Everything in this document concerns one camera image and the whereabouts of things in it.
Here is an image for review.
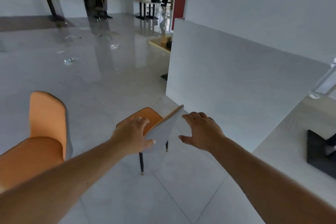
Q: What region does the white partition panel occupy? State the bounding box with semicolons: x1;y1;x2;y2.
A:
166;18;332;154

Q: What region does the person's right forearm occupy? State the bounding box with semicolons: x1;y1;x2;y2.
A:
209;137;336;224

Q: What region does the clear glass railing post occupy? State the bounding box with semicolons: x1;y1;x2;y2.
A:
308;58;336;100

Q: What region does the person's left forearm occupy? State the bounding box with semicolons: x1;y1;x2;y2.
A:
0;137;124;224

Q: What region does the orange chair with grey back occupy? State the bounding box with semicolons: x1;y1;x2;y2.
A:
116;105;185;175
0;91;73;193

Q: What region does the person's right hand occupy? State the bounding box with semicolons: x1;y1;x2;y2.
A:
178;112;226;153

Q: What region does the black square table base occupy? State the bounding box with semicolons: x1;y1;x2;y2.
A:
306;129;336;177

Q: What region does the person's left hand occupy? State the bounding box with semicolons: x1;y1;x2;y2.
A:
110;116;156;156

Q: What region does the wooden table with black legs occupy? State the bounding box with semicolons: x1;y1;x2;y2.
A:
133;0;161;20

